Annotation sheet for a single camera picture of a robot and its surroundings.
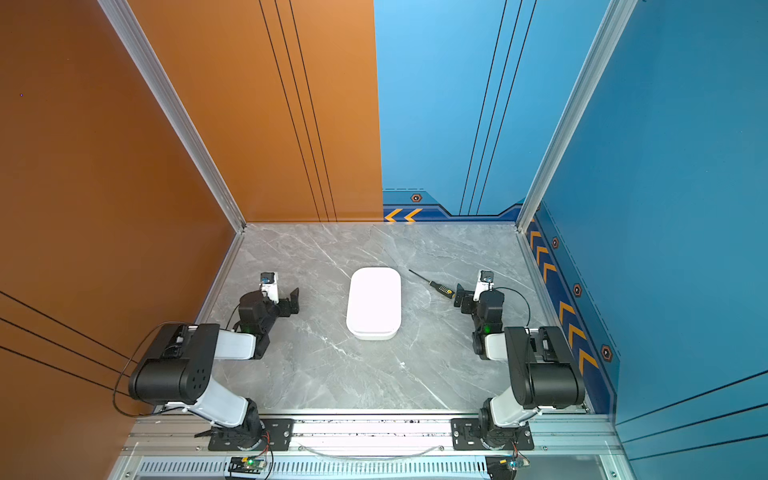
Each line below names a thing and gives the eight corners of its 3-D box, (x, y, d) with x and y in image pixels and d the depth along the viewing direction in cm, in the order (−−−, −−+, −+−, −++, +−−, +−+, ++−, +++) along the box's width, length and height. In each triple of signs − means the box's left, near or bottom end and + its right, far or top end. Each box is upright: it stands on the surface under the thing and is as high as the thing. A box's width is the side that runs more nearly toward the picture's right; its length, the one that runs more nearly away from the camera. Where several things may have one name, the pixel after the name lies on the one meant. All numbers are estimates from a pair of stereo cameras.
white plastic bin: (346, 341, 91) (343, 331, 86) (353, 278, 105) (351, 267, 100) (401, 340, 91) (402, 331, 85) (400, 278, 105) (401, 267, 100)
